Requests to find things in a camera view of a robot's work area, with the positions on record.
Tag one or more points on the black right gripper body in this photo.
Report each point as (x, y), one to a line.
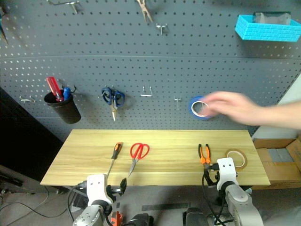
(212, 167)

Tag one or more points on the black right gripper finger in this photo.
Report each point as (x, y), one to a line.
(206, 179)
(216, 177)

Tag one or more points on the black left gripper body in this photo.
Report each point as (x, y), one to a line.
(110, 191)

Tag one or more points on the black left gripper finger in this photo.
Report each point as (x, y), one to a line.
(123, 184)

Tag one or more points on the blue tape roll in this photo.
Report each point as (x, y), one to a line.
(193, 110)

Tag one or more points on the person's bare forearm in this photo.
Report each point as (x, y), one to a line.
(279, 115)

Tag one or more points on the grey metal pegboard wall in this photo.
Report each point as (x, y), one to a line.
(150, 66)

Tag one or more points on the person's bare hand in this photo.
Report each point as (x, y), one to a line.
(230, 107)

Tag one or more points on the small orange plastic part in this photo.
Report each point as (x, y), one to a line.
(116, 217)

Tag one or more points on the brown tape roll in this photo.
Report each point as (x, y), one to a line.
(243, 162)

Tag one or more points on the dark rounded shape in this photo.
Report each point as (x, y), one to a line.
(141, 220)
(195, 216)

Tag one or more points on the open cardboard box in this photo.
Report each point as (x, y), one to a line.
(275, 150)

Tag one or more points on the flat cardboard box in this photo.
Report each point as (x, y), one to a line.
(282, 174)

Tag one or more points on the silver double pegboard hook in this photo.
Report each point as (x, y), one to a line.
(178, 101)
(161, 27)
(72, 4)
(27, 99)
(146, 93)

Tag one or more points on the black plastic cup holder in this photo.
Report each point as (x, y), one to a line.
(64, 109)

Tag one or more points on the black cabinet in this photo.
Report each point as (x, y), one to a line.
(26, 141)

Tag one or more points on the black pegboard hook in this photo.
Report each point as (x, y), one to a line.
(74, 89)

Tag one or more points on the blue plastic basket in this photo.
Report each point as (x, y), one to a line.
(265, 30)

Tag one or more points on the silver foil bag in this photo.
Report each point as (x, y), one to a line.
(270, 18)

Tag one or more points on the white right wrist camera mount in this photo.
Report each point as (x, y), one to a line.
(227, 173)

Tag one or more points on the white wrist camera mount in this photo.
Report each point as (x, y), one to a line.
(95, 188)
(227, 173)

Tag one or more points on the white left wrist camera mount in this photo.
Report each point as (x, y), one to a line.
(95, 188)

